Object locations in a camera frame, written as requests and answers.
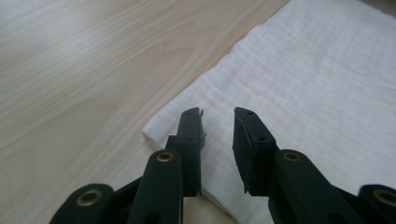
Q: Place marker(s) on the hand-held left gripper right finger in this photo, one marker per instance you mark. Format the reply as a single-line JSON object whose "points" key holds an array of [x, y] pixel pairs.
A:
{"points": [[258, 155]]}

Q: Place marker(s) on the white towel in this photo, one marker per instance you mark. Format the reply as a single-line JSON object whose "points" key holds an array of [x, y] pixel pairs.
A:
{"points": [[295, 77]]}

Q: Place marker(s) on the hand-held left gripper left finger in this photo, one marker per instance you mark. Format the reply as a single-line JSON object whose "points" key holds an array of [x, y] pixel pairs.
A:
{"points": [[186, 149]]}

